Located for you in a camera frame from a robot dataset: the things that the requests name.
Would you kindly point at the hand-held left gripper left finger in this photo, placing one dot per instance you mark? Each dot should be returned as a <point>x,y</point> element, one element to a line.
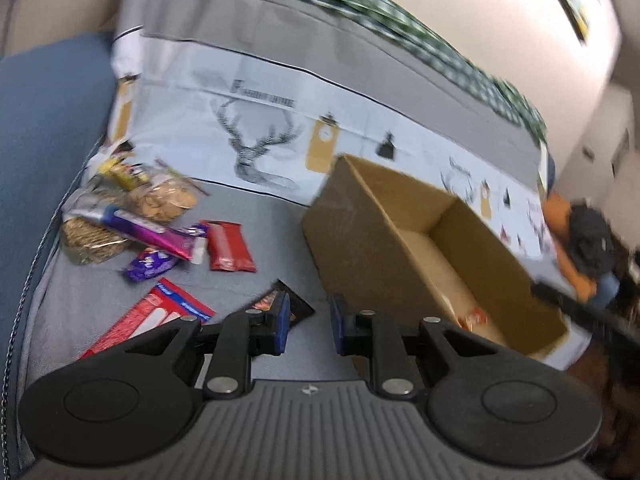
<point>283,321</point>

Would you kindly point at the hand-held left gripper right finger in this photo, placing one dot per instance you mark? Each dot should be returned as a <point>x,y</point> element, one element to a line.
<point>337,323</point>

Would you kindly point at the brown cardboard box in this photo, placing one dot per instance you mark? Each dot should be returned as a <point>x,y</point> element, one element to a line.
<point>360,240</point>

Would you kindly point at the small purple snack packet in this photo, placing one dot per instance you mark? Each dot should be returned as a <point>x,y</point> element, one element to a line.
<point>150,265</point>

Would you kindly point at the clear bag of nuts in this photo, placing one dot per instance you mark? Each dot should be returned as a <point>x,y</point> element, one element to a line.
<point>90,240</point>

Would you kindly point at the black snack packet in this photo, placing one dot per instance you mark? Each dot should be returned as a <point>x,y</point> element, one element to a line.
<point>301,308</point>

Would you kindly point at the grey fabric sofa seat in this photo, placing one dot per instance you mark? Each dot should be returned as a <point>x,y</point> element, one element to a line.
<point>280,230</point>

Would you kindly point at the orange red snack packet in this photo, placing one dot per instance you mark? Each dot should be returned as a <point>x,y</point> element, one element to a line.
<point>475,319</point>

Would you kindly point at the red white blue snack packet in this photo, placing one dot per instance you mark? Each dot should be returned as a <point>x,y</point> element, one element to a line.
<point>145,315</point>

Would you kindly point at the long magenta purple snack packet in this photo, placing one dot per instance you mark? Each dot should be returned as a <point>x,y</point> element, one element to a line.
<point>150,232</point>

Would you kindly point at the clear bag of cookies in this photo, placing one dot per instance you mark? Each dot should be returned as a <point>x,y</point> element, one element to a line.
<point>165,197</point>

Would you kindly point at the grey deer print cushion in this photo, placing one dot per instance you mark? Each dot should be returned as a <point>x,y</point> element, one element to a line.
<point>350,120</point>

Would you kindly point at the yellow snack packet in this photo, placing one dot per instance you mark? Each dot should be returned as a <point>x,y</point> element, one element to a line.
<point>117,172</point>

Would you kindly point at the black bar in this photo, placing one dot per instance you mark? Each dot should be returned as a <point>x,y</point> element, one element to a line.
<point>585,307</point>

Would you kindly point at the person in black cap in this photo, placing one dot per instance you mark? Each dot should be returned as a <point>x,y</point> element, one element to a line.
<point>582,240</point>

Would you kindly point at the blue sofa cushion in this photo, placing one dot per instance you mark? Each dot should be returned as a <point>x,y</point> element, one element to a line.
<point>45,135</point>

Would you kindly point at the green checkered cloth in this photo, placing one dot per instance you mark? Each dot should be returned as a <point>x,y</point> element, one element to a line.
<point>400,25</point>

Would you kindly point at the framed wall picture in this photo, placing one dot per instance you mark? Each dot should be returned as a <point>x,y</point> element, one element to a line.
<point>575,5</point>

